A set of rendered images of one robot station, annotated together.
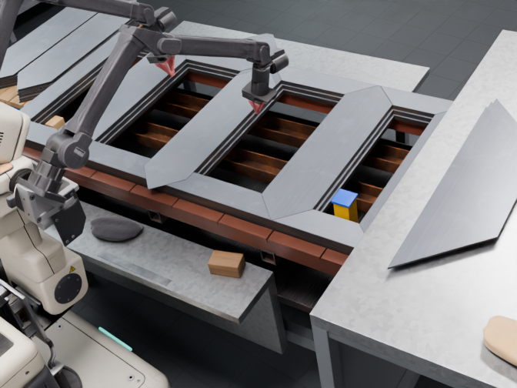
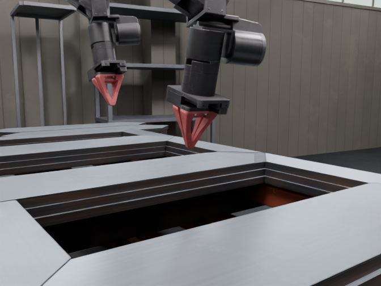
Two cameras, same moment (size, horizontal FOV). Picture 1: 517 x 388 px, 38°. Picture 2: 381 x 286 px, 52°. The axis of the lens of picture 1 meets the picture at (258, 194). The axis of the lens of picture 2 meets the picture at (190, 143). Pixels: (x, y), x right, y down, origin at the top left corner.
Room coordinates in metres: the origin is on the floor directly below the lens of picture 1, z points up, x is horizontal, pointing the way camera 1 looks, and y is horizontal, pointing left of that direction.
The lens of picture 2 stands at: (1.39, -0.23, 1.04)
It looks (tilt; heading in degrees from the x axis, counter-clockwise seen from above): 8 degrees down; 15
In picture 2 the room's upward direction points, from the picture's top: straight up
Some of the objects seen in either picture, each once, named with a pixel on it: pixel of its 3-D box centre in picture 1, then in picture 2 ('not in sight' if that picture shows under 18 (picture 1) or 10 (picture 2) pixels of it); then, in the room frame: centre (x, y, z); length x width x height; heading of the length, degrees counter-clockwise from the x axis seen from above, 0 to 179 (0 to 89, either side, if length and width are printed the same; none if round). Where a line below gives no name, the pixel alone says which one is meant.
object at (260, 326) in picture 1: (128, 257); not in sight; (1.97, 0.51, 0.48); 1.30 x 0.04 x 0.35; 50
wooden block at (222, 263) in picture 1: (226, 264); not in sight; (1.62, 0.14, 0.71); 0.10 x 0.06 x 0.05; 65
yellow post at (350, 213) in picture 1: (347, 223); not in sight; (1.62, -0.25, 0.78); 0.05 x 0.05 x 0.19; 50
